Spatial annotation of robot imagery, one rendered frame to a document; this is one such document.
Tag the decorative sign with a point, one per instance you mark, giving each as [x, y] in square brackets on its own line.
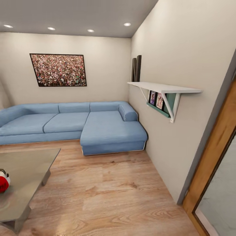
[136, 67]

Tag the shelf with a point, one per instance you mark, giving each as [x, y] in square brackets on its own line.
[170, 94]

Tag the coffee table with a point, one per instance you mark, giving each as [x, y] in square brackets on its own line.
[27, 171]

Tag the picture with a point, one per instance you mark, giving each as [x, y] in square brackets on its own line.
[152, 95]
[159, 101]
[59, 70]

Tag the sofa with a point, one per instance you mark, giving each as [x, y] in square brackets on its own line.
[102, 127]

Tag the radio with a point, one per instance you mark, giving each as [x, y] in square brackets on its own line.
[4, 181]

